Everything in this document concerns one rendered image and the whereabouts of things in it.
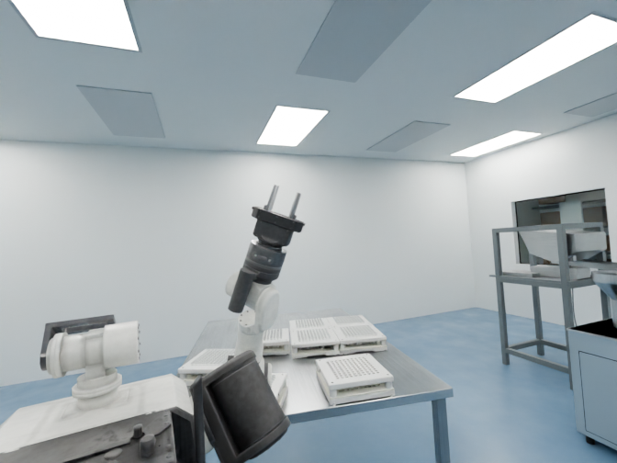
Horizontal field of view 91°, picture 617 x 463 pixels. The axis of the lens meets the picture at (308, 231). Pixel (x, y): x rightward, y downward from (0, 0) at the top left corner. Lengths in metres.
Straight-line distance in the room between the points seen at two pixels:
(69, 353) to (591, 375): 2.79
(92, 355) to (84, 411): 0.08
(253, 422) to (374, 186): 5.13
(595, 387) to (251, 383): 2.54
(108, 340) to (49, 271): 4.35
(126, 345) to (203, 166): 4.26
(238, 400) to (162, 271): 4.09
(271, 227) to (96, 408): 0.42
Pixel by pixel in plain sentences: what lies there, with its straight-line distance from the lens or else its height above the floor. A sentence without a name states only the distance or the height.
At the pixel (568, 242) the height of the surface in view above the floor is 1.33.
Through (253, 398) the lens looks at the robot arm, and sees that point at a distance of 0.58.
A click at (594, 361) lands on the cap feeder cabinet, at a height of 0.58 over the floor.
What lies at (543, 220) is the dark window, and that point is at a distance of 6.15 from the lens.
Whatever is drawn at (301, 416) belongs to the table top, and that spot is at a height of 0.86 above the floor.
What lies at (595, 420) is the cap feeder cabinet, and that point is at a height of 0.20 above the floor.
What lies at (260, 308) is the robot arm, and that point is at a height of 1.31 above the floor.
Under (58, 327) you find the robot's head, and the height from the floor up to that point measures 1.35.
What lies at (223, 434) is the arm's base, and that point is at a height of 1.15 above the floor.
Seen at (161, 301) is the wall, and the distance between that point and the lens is 4.65.
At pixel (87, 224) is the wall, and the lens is 4.78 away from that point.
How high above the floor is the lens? 1.45
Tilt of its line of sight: 2 degrees up
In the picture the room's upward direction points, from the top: 3 degrees counter-clockwise
